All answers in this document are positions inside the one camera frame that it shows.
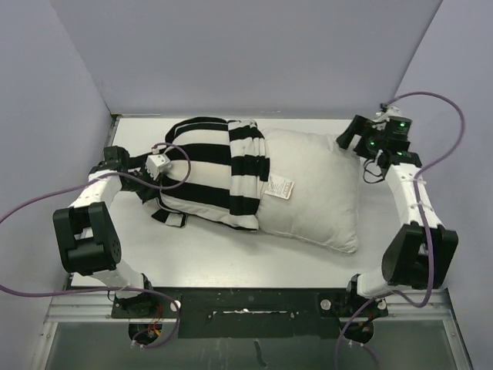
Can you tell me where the black white striped pillowcase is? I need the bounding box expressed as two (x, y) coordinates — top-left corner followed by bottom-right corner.
(152, 117), (270, 231)

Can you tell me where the white pillow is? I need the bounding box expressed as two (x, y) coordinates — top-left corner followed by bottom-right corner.
(257, 129), (361, 254)

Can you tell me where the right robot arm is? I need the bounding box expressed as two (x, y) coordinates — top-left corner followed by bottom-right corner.
(337, 112), (458, 315)

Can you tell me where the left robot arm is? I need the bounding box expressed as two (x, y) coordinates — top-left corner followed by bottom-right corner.
(52, 146), (159, 317)

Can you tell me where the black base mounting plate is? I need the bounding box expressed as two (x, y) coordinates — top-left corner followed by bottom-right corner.
(111, 287), (388, 339)

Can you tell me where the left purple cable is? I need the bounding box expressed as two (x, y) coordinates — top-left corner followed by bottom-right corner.
(0, 142), (192, 350)

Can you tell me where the purple cable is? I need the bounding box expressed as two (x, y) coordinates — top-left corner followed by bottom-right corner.
(0, 142), (192, 350)
(334, 91), (467, 370)

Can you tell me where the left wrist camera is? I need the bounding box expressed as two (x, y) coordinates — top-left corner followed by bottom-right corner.
(145, 154), (172, 180)

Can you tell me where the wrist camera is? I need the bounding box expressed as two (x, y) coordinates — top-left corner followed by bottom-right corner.
(374, 103), (402, 123)
(145, 154), (172, 180)

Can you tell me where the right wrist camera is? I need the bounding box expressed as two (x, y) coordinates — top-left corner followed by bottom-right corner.
(374, 103), (402, 123)

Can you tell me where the aluminium frame rail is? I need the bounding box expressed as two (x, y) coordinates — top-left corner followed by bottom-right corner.
(44, 288), (116, 324)

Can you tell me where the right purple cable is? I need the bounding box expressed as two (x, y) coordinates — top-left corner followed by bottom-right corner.
(334, 91), (467, 370)

